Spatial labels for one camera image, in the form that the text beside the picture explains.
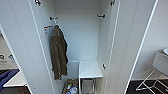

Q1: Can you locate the white wardrobe door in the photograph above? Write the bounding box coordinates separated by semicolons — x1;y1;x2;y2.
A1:
0;0;58;94
105;0;158;94

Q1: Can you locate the white wardrobe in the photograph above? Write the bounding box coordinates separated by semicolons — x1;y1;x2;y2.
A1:
31;0;119;94

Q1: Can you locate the white inner shelf unit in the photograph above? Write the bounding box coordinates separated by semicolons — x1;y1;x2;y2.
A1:
77;59;105;94

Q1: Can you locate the brown jacket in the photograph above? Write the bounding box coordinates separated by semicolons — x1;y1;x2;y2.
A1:
49;25;70;81

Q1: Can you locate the white hanger with jacket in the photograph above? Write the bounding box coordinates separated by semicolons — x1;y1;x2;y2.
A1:
52;19;61;30

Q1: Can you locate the grey mesh bag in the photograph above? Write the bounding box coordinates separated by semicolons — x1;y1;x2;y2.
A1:
81;79;96;94

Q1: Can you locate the orange white warning label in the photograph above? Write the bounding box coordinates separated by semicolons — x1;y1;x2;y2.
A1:
43;24;54;34

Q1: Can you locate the brown wicker basket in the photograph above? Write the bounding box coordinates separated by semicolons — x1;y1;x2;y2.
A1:
63;78;80;94

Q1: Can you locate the white plastic bottle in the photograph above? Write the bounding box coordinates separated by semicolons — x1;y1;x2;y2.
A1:
68;85;78;94

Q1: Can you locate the white chair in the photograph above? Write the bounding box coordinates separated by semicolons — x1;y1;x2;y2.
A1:
135;51;168;93

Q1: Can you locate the black wall hook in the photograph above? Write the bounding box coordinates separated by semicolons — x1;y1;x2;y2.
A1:
49;16;59;22
96;14;106;19

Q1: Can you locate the white wall sign blue icon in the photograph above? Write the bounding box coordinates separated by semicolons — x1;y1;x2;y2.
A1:
7;54;16;65

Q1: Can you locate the white wall sign dark icon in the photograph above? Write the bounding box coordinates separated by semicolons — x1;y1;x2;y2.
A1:
0;54;8;66

